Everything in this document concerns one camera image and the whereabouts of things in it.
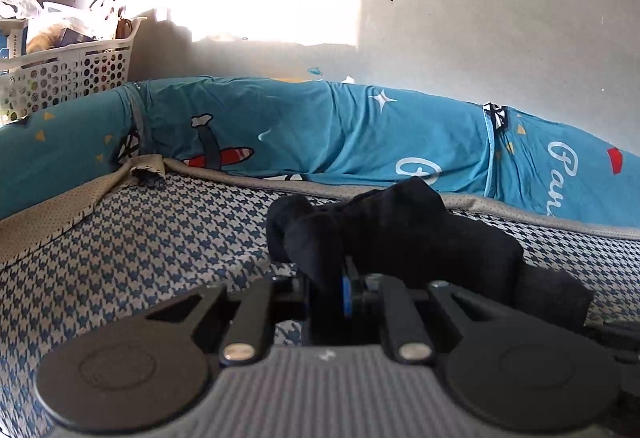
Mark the white plastic bag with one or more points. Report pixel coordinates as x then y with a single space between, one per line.
17 2

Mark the black t-shirt with red print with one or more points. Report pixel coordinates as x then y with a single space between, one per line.
400 238

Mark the blue houndstooth bed mat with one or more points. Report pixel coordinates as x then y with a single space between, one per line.
150 243

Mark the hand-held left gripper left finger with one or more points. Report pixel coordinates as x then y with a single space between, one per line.
250 313

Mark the blue patterned bed sheet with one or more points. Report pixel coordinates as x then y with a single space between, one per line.
325 132

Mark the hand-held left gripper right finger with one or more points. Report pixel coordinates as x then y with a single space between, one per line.
346 300

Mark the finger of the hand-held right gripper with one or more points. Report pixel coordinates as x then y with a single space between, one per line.
620 340

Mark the white perforated laundry basket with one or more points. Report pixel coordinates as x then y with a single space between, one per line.
75 72

